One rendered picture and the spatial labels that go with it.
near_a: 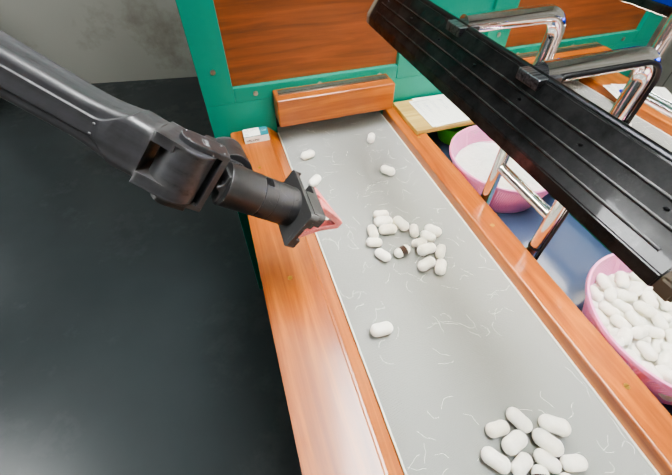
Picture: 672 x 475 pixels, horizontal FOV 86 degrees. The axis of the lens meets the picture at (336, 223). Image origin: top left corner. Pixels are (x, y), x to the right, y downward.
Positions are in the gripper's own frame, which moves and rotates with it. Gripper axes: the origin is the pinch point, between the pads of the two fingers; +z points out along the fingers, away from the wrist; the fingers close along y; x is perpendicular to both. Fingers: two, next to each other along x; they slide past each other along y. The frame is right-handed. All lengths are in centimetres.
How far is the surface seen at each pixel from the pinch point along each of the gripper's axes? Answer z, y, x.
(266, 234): -2.0, 9.5, 14.2
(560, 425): 20.7, -34.2, -5.2
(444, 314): 18.3, -14.8, 0.0
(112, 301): -1, 61, 114
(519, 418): 17.5, -31.9, -2.2
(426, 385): 12.0, -24.0, 5.1
